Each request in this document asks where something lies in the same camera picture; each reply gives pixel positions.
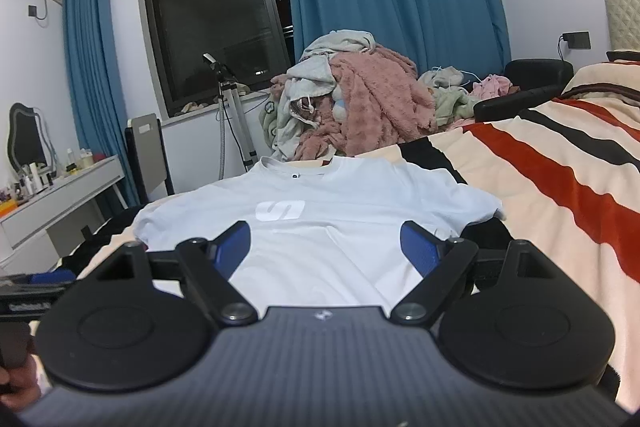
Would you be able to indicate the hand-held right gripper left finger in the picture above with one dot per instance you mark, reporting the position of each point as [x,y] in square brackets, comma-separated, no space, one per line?
[232,248]

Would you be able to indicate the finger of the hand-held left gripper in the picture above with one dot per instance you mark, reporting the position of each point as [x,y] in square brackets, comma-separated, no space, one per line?
[50,278]

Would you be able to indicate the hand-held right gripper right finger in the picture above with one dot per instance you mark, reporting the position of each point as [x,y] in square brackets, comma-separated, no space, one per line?
[420,248]

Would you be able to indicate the white t-shirt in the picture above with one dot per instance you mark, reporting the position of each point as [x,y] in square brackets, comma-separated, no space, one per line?
[325,232]

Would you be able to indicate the pale green clothes heap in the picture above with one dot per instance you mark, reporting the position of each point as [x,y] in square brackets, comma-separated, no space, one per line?
[450,99]

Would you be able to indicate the person's left hand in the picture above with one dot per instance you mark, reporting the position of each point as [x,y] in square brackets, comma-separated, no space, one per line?
[17,389]

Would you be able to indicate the white vanity desk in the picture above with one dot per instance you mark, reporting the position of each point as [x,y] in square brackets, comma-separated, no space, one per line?
[55,202]

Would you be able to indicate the row of cosmetic bottles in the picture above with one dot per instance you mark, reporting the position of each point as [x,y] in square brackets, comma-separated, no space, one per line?
[37,177]

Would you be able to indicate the black chair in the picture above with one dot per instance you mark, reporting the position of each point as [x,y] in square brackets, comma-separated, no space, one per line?
[147,157]

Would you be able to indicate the silver tripod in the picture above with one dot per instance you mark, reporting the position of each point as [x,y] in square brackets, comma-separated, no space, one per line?
[235,117]

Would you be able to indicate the green printed cloth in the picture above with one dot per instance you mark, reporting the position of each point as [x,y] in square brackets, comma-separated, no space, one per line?
[270,117]

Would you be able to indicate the wavy vanity mirror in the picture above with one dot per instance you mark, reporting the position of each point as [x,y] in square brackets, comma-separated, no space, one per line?
[27,142]

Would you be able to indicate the red black striped blanket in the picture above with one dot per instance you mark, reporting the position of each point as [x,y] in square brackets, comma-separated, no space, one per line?
[550,187]

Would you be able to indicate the beige cloth bundle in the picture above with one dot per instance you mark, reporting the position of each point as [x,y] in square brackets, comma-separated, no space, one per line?
[195,106]

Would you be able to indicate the pink fleece blanket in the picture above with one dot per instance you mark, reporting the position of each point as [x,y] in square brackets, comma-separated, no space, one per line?
[380,97]

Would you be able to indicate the blue white plush toy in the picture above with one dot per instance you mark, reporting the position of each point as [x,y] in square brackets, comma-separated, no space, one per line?
[340,104]

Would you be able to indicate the small pink garment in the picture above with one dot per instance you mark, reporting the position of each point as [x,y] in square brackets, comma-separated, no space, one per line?
[492,87]

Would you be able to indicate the grey hoodie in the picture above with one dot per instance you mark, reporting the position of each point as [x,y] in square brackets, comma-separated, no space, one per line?
[310,72]

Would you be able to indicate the narrow blue curtain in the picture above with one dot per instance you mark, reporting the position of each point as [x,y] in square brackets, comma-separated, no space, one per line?
[95,82]

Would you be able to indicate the black armchair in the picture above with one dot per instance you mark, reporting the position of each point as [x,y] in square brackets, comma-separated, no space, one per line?
[535,79]

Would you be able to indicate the dark framed window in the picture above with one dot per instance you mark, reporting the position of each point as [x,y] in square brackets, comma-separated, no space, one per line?
[210,7]

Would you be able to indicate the beige brown striped blanket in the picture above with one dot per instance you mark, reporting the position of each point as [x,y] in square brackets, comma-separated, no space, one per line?
[605,79]

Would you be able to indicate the beige quilted headboard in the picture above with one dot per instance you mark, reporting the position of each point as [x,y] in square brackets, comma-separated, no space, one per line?
[622,17]

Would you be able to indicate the black wall outlet with charger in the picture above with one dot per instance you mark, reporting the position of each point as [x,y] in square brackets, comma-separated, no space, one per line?
[577,40]

